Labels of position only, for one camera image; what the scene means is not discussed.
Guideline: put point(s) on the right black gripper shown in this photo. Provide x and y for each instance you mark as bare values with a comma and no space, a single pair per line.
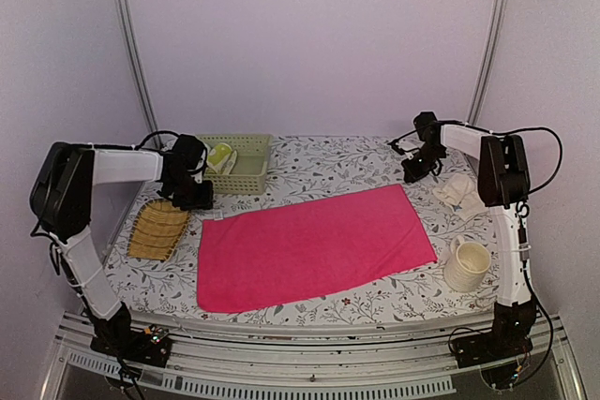
412,174

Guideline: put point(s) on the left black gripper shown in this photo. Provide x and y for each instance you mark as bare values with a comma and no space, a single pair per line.
204,202

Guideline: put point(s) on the pink towel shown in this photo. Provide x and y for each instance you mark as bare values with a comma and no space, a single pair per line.
307,250

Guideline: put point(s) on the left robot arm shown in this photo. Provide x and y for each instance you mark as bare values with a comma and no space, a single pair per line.
61,201

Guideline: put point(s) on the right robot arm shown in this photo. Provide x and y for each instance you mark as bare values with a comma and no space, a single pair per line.
503,185

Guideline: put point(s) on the woven bamboo tray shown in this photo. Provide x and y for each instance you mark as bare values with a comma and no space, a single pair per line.
157,230

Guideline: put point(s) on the cream white towel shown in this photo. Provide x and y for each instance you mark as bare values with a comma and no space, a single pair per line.
459,193

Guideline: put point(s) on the green patterned rolled towel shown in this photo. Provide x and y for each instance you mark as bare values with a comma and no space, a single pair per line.
221,159

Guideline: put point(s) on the green plastic basket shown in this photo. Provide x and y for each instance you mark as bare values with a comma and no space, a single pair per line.
245,167

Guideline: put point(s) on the cream ribbed mug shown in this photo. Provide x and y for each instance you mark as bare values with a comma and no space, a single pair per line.
467,265

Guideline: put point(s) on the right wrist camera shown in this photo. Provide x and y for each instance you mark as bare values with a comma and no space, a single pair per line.
402,148

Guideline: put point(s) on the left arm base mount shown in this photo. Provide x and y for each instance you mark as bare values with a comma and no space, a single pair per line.
134,346

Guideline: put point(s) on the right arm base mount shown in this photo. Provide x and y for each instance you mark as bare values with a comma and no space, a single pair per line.
471,347

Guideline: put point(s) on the aluminium front rail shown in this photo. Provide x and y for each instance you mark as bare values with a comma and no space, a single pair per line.
405,360

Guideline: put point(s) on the right aluminium frame post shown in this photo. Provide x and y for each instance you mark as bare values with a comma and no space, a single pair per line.
484,75

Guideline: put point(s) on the aluminium frame post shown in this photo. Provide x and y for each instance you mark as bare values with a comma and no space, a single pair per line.
484,75
135,64

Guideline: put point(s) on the left aluminium frame post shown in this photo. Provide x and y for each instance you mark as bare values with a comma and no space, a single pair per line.
135,64

